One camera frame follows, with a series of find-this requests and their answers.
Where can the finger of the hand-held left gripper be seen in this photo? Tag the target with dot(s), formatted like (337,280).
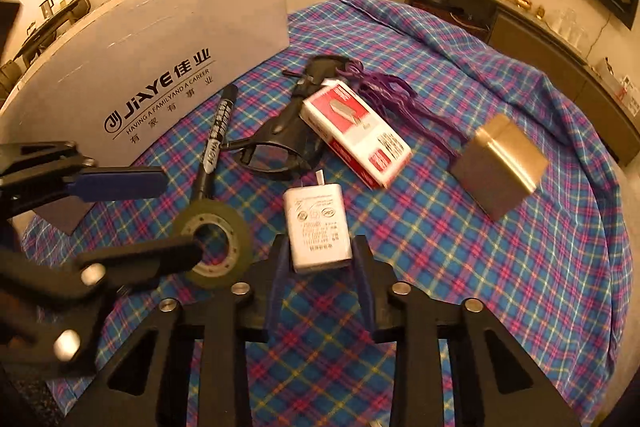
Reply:
(120,184)
(150,257)

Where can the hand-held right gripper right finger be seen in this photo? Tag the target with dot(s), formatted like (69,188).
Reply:
(362,279)

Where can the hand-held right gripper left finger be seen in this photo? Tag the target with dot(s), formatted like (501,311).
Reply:
(277,279)

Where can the green tape roll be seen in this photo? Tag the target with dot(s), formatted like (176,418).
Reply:
(236,227)

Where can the white charger adapter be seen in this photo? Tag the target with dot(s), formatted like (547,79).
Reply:
(315,217)

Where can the black marker pen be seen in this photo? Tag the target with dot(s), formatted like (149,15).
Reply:
(216,134)

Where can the black safety glasses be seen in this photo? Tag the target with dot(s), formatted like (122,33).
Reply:
(280,124)

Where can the white cardboard box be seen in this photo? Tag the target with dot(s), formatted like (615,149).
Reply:
(150,32)

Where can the gold metal case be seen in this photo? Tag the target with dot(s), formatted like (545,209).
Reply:
(500,167)

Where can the blue plaid cloth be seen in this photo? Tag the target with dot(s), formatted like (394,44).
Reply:
(450,282)

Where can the red and white carton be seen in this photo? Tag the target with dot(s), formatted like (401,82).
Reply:
(360,132)

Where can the dark dining table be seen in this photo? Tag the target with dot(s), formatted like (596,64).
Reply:
(55,19)

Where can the golden ornaments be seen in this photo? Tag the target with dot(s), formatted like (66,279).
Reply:
(522,1)

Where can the group of clear glass cups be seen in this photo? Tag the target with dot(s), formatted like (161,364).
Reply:
(567,29)

